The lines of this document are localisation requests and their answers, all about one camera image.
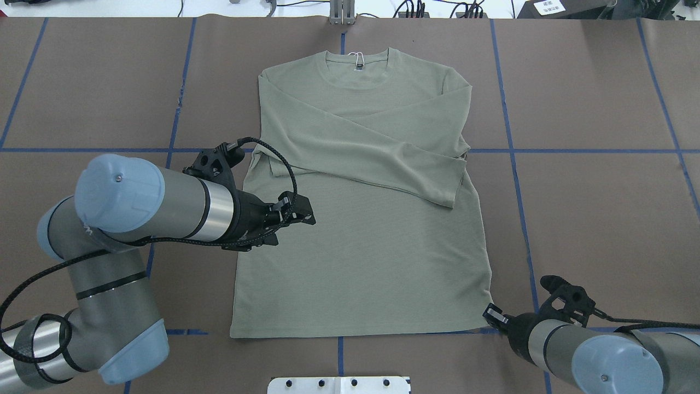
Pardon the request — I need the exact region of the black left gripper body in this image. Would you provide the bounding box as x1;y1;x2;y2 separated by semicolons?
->
222;190;290;252

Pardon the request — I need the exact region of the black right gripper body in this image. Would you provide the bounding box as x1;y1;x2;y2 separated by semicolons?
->
505;312;541;364

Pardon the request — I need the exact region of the olive green long-sleeve shirt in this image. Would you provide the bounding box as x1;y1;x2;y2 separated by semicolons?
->
230;48;492;339

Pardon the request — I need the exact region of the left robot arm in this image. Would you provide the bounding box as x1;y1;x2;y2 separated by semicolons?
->
2;148;316;393

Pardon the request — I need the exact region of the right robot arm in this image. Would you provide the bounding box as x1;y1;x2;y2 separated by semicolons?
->
483;304;699;393

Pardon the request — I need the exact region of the black box with label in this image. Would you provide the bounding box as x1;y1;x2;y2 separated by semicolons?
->
516;1;616;20

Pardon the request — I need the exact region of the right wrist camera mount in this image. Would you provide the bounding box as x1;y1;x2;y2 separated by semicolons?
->
538;275;596;328

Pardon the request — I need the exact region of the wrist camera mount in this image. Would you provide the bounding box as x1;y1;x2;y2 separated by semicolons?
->
182;142;246;183
538;275;596;328

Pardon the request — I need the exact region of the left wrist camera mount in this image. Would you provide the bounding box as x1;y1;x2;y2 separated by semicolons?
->
182;142;246;183

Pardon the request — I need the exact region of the black braided right cable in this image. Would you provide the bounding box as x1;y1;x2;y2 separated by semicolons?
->
593;310;700;333

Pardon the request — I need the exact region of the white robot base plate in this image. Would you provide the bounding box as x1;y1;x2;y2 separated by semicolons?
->
267;375;412;393

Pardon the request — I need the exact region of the aluminium frame post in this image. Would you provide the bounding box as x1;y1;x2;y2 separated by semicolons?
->
329;0;357;25

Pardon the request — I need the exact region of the black cable bundle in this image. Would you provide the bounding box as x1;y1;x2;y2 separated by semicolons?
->
394;0;487;19

